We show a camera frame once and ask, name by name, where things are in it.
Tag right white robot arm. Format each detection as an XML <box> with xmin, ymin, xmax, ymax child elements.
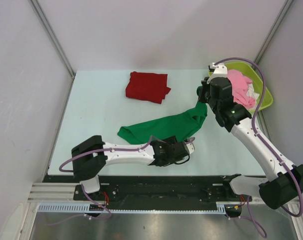
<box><xmin>197</xmin><ymin>77</ymin><xmax>303</xmax><ymax>210</ymax></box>

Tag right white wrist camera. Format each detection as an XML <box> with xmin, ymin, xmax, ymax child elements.
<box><xmin>207</xmin><ymin>62</ymin><xmax>228</xmax><ymax>84</ymax></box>

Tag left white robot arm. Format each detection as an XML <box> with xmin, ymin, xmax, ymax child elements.
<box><xmin>71</xmin><ymin>135</ymin><xmax>195</xmax><ymax>200</ymax></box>

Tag aluminium corner post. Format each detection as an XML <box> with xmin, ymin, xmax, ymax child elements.
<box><xmin>253</xmin><ymin>0</ymin><xmax>296</xmax><ymax>65</ymax></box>
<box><xmin>28</xmin><ymin>0</ymin><xmax>76</xmax><ymax>80</ymax></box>

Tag aluminium frame rail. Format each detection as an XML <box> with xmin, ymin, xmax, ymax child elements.
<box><xmin>26</xmin><ymin>183</ymin><xmax>303</xmax><ymax>240</ymax></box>

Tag green t-shirt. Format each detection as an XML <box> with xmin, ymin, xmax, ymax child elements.
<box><xmin>117</xmin><ymin>101</ymin><xmax>208</xmax><ymax>145</ymax></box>

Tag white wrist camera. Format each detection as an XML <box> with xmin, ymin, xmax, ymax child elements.
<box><xmin>207</xmin><ymin>62</ymin><xmax>228</xmax><ymax>84</ymax></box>
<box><xmin>184</xmin><ymin>137</ymin><xmax>196</xmax><ymax>155</ymax></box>

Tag white t-shirt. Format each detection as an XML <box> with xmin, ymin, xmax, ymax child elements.
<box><xmin>246</xmin><ymin>83</ymin><xmax>260</xmax><ymax>100</ymax></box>

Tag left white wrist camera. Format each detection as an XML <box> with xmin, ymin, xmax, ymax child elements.
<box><xmin>184</xmin><ymin>137</ymin><xmax>196</xmax><ymax>155</ymax></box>

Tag lime green plastic basket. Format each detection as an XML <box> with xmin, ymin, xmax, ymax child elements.
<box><xmin>225</xmin><ymin>61</ymin><xmax>274</xmax><ymax>114</ymax></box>

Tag left aluminium corner post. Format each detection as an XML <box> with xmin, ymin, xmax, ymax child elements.
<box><xmin>28</xmin><ymin>0</ymin><xmax>76</xmax><ymax>80</ymax></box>

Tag slotted cable duct rail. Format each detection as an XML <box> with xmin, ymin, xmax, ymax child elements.
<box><xmin>37</xmin><ymin>202</ymin><xmax>244</xmax><ymax>215</ymax></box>

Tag folded red t-shirt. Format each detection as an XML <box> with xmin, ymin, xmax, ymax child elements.
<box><xmin>125</xmin><ymin>71</ymin><xmax>171</xmax><ymax>104</ymax></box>

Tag pink t-shirt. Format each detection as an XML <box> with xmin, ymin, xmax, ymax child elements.
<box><xmin>227</xmin><ymin>69</ymin><xmax>257</xmax><ymax>110</ymax></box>

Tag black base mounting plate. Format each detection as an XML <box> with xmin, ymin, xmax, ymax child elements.
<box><xmin>42</xmin><ymin>174</ymin><xmax>253</xmax><ymax>211</ymax></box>

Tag right aluminium corner post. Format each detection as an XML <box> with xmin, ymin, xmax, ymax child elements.
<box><xmin>253</xmin><ymin>0</ymin><xmax>296</xmax><ymax>65</ymax></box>

